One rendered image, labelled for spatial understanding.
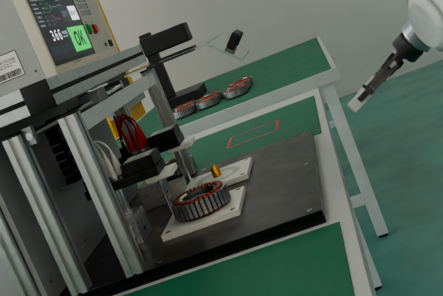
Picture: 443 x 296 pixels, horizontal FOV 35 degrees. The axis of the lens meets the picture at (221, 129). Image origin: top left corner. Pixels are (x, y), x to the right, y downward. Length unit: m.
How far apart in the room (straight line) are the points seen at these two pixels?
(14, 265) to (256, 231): 0.40
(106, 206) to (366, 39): 5.60
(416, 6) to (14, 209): 0.74
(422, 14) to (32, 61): 0.66
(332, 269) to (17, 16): 0.68
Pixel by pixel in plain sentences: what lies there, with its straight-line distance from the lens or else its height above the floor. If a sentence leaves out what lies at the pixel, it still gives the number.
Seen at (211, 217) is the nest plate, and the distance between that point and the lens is 1.25.
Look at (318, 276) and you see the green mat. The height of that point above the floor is 0.75.
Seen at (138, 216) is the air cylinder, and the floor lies 0.82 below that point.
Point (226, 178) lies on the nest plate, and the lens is 1.50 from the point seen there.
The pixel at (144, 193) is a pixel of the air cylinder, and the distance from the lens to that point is 1.56.
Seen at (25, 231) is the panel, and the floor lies 0.90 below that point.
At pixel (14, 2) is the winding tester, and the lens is 1.26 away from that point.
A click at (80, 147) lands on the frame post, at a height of 1.00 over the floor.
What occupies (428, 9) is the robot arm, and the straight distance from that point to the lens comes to 1.19.
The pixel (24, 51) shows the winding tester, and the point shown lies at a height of 1.17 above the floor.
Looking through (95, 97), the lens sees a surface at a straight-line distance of 1.48.
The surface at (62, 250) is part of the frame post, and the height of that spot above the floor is 0.85.
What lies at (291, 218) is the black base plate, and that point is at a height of 0.77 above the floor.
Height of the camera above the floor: 1.10
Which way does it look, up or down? 8 degrees down
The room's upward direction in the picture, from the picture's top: 22 degrees counter-clockwise
